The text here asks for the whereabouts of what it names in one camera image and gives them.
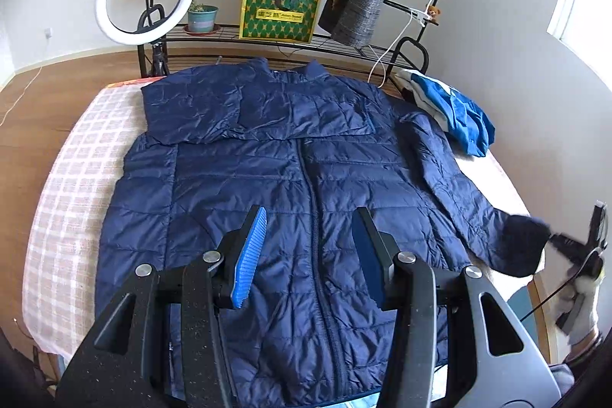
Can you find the navy puffer jacket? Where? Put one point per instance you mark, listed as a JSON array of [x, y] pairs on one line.
[[287, 174]]

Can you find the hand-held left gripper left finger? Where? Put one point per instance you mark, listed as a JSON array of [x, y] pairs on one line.
[[248, 255]]

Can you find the small teddy bear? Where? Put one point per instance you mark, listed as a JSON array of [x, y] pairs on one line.
[[433, 12]]

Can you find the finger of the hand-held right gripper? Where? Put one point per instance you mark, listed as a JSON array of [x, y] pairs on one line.
[[566, 244]]

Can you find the small potted plant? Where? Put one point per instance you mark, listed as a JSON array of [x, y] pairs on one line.
[[201, 20]]

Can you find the blue and white garment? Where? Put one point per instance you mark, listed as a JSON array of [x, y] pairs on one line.
[[459, 111]]

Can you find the person's right hand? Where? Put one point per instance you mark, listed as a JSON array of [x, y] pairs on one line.
[[592, 310]]

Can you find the black metal clothes rack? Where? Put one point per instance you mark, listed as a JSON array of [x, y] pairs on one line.
[[412, 40]]

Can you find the black tripod with phone holder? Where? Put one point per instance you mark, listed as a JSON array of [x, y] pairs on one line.
[[158, 59]]

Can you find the yellow and green bag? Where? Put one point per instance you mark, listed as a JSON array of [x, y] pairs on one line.
[[267, 25]]

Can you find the pink checked blanket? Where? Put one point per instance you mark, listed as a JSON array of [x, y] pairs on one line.
[[71, 197]]

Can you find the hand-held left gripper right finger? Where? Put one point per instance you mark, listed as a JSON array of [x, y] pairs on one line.
[[368, 255]]

